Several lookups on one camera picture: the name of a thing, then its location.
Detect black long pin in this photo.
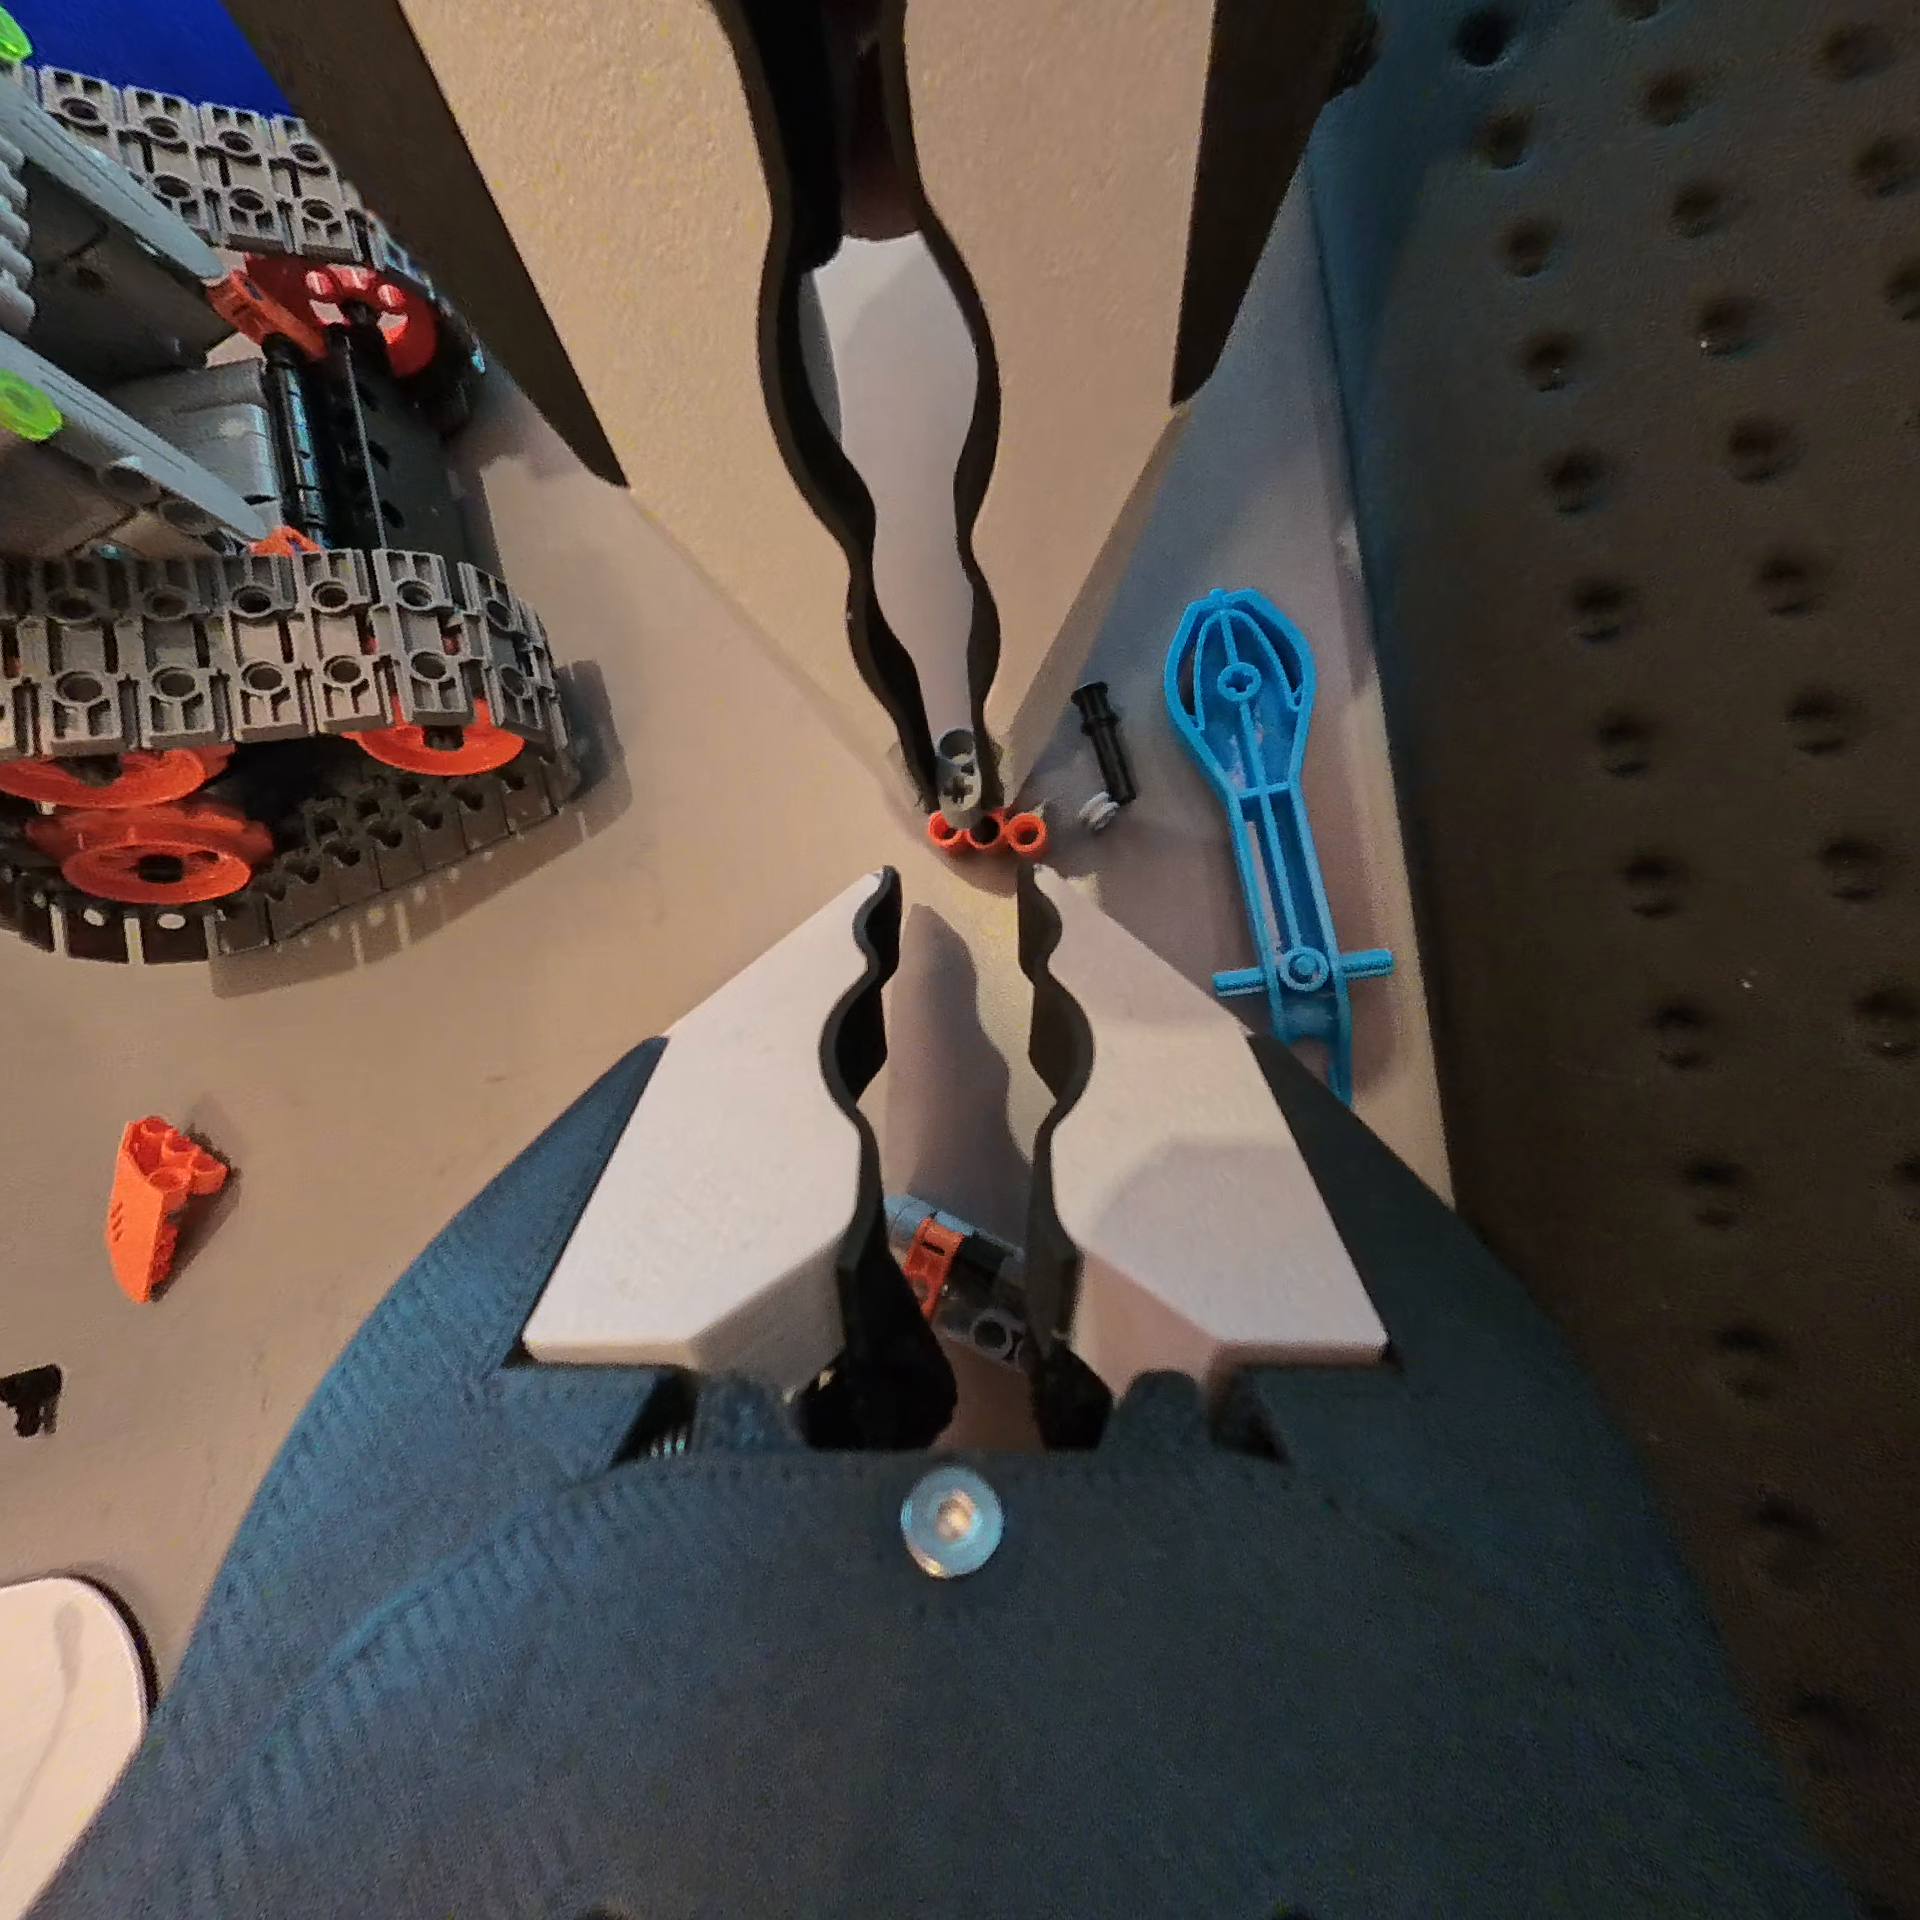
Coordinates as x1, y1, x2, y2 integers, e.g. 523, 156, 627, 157
1071, 681, 1138, 800

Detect blue storage bin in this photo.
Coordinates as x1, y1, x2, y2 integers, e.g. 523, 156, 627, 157
30, 0, 293, 114

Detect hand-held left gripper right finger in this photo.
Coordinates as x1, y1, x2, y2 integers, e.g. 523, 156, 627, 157
1016, 869, 1390, 1437

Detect white book stand base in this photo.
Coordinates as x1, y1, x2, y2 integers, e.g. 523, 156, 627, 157
0, 1577, 150, 1863

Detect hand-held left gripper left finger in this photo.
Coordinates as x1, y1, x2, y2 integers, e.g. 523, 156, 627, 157
521, 869, 900, 1442

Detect black dimpled pad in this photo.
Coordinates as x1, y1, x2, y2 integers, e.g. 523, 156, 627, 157
1304, 0, 1920, 1920

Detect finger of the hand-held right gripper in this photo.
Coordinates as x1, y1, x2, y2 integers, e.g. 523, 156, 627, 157
898, 0, 1215, 785
397, 0, 933, 809

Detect grey brick assembly orange beam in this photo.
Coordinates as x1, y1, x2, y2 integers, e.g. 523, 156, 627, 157
885, 1195, 1037, 1358

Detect light blue brick separator tool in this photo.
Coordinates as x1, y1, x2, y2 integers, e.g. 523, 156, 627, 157
1168, 588, 1394, 1103

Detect orange wedge panel brick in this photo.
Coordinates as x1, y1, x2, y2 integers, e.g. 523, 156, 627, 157
109, 1117, 230, 1304

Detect partly built toy robot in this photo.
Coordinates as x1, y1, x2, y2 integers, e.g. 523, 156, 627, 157
0, 0, 586, 962

